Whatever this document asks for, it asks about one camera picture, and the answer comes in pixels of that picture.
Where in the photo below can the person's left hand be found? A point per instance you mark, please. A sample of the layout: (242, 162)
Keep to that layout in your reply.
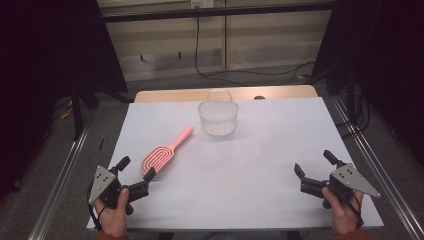
(113, 221)

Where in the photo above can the white table cover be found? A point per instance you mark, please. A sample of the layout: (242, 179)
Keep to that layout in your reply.
(240, 180)

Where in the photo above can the pink hairbrush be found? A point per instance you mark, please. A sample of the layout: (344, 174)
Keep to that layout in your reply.
(158, 158)

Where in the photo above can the person's right hand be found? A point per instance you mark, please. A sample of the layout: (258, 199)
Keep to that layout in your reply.
(345, 216)

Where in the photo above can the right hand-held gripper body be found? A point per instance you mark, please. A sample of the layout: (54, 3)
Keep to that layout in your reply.
(353, 180)

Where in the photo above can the black horizontal bar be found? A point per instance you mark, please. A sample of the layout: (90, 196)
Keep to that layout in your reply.
(216, 12)

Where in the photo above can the black stand leg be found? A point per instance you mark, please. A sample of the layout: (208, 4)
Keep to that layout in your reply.
(77, 110)

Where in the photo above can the black curtain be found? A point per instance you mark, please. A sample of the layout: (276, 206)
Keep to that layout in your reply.
(40, 66)
(386, 50)

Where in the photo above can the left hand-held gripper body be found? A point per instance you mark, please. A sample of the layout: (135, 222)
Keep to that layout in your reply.
(110, 191)

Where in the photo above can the metal floor rail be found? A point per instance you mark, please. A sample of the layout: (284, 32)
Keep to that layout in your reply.
(383, 173)
(58, 186)

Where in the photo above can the white wall socket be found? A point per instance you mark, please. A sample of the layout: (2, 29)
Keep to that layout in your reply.
(201, 3)

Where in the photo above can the clear plastic basket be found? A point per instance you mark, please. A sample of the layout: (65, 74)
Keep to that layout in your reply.
(218, 120)

